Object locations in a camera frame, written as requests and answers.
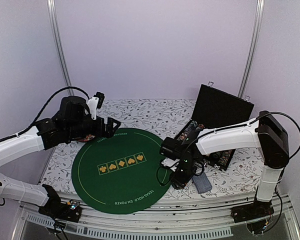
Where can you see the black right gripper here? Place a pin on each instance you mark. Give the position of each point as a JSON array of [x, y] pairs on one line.
[[181, 182]]

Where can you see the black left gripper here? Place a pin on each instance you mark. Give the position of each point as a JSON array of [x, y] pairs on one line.
[[109, 132]]

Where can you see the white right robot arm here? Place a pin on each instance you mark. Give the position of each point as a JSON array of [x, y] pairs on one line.
[[264, 133]]

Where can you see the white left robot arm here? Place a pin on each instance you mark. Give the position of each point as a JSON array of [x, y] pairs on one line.
[[41, 136]]

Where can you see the red floral round tin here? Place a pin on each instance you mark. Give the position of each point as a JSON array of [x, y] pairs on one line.
[[87, 138]]

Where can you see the blue playing card deck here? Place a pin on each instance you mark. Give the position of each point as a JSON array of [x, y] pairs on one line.
[[202, 183]]

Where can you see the round green poker mat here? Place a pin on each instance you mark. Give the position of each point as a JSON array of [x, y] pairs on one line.
[[121, 174]]

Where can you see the black poker chip case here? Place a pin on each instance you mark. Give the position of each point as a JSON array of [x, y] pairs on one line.
[[215, 108]]

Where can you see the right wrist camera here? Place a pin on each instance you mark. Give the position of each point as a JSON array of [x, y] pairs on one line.
[[174, 155]]

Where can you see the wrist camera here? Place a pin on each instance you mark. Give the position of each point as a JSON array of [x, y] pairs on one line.
[[174, 155], [95, 102]]

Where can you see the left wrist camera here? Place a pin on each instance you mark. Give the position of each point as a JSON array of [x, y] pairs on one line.
[[95, 102]]

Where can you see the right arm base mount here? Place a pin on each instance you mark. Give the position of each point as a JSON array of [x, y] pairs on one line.
[[252, 211]]

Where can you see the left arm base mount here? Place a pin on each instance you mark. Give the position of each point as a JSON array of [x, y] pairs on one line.
[[55, 209]]

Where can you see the left aluminium frame post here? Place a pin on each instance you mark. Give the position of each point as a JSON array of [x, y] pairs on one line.
[[52, 12]]

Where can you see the aluminium frame post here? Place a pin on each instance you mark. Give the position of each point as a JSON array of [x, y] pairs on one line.
[[52, 12], [252, 47]]

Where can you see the right aluminium frame post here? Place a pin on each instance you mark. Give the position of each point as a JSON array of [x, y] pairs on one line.
[[252, 47]]

